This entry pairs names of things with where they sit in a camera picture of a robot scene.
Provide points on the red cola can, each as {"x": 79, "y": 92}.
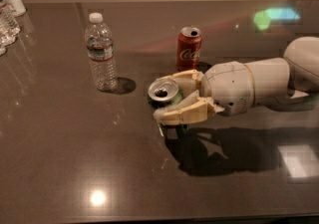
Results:
{"x": 188, "y": 48}

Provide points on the green soda can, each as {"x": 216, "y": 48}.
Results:
{"x": 163, "y": 93}

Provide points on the clear bottle at left edge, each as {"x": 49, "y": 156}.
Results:
{"x": 9, "y": 28}

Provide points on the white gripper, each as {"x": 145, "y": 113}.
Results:
{"x": 229, "y": 86}

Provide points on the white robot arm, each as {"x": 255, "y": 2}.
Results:
{"x": 286, "y": 84}

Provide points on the clear plastic water bottle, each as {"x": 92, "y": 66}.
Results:
{"x": 100, "y": 49}

